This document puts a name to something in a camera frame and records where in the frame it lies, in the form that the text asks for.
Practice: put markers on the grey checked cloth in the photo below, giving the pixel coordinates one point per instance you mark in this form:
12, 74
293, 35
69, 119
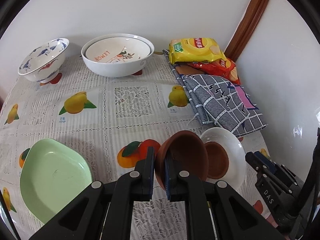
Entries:
215, 100

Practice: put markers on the large white bowl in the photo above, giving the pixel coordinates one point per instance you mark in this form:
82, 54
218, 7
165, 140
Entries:
116, 69

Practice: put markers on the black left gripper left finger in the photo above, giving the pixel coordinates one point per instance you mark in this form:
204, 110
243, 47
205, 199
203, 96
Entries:
143, 177

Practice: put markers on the red chips bag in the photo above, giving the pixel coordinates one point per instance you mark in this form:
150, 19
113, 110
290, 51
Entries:
223, 68

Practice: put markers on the green square plate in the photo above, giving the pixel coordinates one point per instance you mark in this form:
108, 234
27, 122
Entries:
52, 176

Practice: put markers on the small brown clay bowl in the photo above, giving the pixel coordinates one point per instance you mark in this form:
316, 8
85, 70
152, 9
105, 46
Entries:
217, 159

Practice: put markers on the fruit print tablecloth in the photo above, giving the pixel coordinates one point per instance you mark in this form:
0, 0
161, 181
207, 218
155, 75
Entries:
95, 116

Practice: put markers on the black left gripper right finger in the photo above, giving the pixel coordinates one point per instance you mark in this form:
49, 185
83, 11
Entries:
174, 175

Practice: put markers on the white saucer plate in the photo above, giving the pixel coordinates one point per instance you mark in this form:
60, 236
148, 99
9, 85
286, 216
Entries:
236, 173

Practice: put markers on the brown wooden door frame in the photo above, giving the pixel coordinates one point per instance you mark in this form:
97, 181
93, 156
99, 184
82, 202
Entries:
246, 28

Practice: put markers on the yellow chips bag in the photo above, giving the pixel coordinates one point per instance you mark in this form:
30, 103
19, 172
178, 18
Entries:
199, 49

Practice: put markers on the white lemon print bowl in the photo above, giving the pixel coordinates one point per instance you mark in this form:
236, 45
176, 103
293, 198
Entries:
117, 50

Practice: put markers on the blue floral porcelain bowl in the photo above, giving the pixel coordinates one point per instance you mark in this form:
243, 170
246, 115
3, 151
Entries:
43, 63

